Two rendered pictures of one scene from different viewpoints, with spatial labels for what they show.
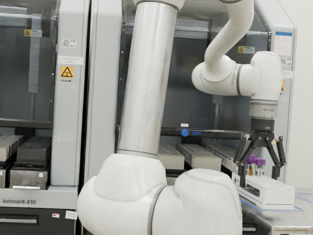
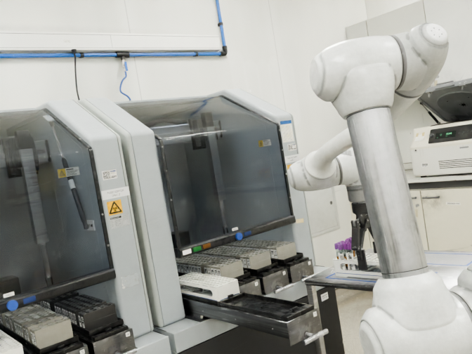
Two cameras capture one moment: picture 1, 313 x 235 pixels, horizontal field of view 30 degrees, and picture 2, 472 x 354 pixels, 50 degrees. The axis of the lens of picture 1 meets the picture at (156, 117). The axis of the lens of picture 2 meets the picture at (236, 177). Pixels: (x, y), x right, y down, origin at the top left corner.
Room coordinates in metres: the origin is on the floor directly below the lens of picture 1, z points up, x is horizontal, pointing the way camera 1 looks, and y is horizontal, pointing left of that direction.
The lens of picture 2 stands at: (0.65, 0.92, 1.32)
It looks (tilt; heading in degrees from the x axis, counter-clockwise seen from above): 3 degrees down; 328
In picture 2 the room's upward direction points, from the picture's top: 9 degrees counter-clockwise
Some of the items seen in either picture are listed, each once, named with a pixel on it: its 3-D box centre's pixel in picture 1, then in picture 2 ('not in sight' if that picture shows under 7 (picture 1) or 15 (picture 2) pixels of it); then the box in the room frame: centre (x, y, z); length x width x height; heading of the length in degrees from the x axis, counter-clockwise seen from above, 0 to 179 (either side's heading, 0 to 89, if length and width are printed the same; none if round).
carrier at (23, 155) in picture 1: (31, 156); (99, 317); (2.30, 0.48, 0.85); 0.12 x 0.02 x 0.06; 96
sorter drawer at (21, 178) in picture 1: (36, 166); (76, 326); (2.53, 0.51, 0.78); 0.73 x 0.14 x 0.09; 6
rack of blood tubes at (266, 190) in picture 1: (260, 189); (378, 266); (1.85, -0.35, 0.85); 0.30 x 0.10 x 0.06; 12
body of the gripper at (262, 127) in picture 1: (261, 132); (364, 214); (1.87, -0.34, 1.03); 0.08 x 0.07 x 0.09; 102
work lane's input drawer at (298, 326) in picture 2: not in sight; (237, 307); (2.13, 0.06, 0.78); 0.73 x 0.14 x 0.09; 6
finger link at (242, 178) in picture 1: (242, 176); (362, 259); (1.86, -0.29, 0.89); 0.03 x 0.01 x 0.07; 12
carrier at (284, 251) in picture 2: (243, 166); (285, 251); (2.39, -0.37, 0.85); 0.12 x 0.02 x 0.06; 95
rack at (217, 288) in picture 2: not in sight; (204, 286); (2.31, 0.08, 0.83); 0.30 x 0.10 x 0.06; 6
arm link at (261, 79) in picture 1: (261, 75); (352, 162); (1.88, -0.33, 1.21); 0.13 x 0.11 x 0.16; 66
